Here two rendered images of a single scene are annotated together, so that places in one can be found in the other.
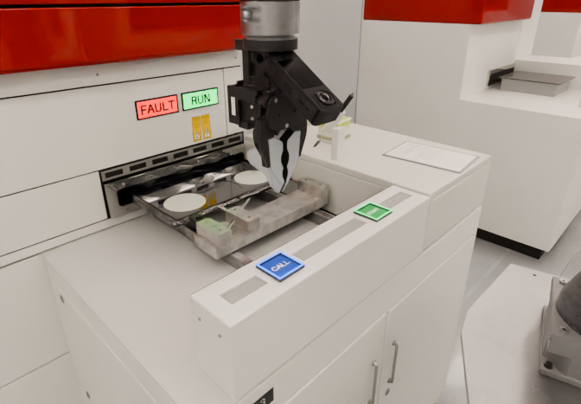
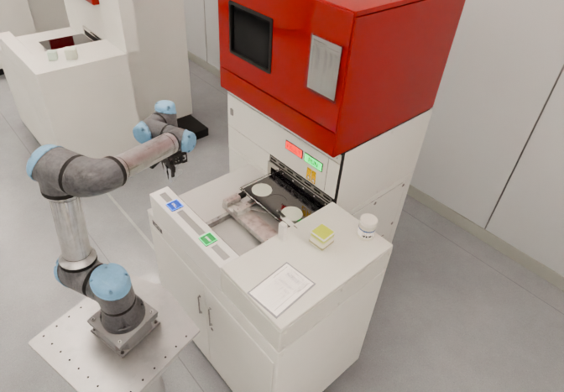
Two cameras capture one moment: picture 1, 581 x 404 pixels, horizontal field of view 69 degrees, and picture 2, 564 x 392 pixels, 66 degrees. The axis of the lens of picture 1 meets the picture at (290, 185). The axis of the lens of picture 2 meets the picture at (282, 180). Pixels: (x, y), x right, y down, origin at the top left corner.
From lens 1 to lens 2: 1.96 m
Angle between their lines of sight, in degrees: 77
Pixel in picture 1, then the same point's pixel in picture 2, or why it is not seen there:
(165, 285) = (217, 198)
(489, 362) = (140, 286)
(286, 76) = not seen: hidden behind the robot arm
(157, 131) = (292, 159)
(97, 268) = (234, 179)
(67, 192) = (259, 152)
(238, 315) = (154, 196)
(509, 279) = (185, 321)
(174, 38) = (295, 125)
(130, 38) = (279, 114)
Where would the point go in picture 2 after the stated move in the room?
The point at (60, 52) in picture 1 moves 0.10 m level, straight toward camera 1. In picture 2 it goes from (258, 104) to (237, 107)
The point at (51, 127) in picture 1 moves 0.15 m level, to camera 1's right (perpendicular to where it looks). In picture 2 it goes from (260, 127) to (257, 143)
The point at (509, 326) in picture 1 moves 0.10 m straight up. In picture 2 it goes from (154, 303) to (151, 286)
